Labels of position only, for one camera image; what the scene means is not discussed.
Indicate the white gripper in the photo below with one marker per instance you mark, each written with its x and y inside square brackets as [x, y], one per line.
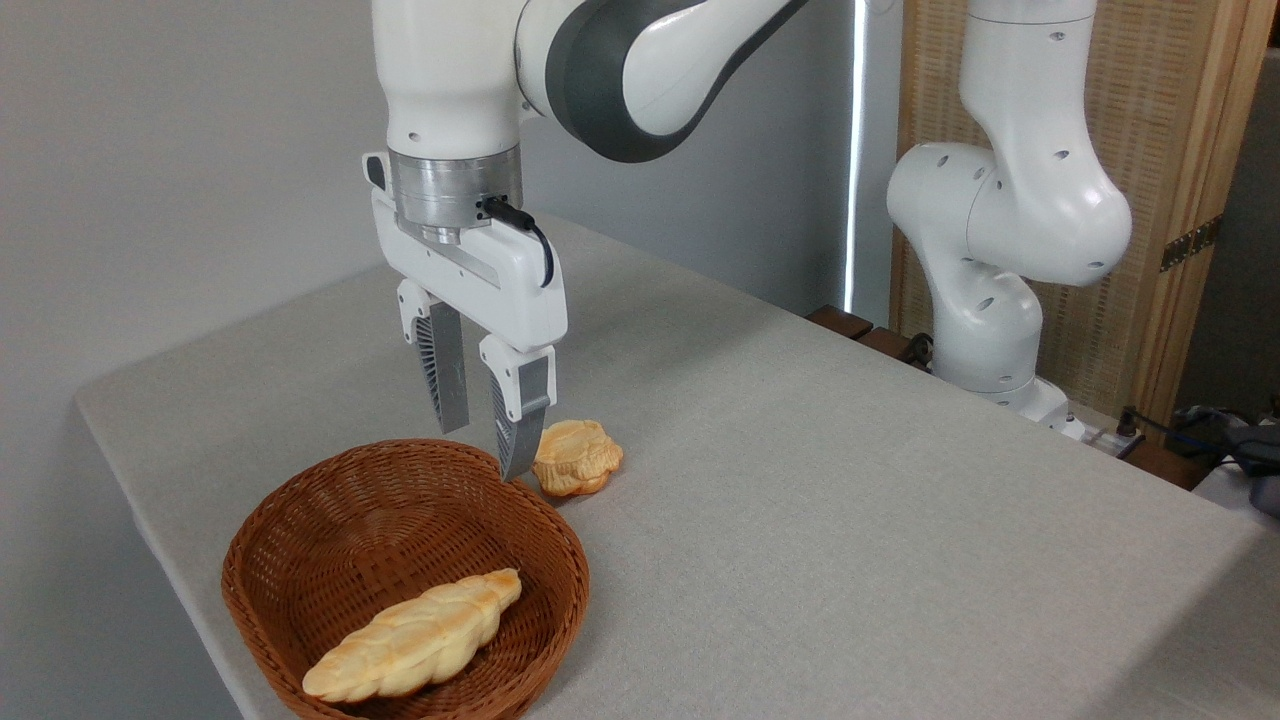
[500, 280]

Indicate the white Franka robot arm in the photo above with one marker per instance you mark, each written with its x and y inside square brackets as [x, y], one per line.
[1010, 200]

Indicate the round golden bread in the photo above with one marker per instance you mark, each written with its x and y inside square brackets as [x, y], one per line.
[580, 460]

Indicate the long braided bread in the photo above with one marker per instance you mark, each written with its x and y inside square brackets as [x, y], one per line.
[420, 640]

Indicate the brown wicker basket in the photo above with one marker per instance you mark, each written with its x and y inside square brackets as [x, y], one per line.
[330, 540]

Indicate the brass screen hinge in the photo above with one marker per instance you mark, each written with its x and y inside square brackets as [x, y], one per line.
[1190, 243]

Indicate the wooden folding screen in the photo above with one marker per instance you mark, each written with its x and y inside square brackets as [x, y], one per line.
[1150, 100]

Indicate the dark grey device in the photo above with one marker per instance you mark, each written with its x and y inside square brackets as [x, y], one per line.
[1262, 465]

